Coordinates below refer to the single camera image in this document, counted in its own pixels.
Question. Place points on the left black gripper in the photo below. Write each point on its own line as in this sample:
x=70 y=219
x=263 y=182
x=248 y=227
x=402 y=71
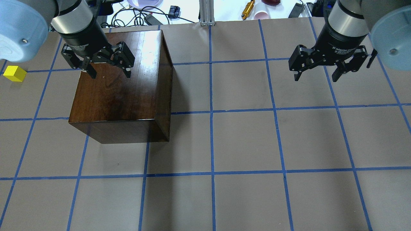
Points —
x=84 y=38

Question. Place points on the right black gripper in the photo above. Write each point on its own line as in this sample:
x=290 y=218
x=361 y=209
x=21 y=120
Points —
x=337 y=41

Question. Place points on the yellow block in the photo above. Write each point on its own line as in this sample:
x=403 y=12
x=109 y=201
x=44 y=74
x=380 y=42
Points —
x=15 y=73

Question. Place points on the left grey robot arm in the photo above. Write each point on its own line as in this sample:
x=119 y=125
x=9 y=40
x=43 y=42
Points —
x=25 y=25

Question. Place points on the dark wooden drawer cabinet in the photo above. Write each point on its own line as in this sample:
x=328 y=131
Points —
x=114 y=109

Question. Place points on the black power adapter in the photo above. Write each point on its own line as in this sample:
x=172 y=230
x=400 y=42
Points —
x=151 y=20

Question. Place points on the gold metal cylinder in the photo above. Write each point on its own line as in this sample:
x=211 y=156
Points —
x=247 y=10

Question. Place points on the aluminium frame post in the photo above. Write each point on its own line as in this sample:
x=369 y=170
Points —
x=206 y=10

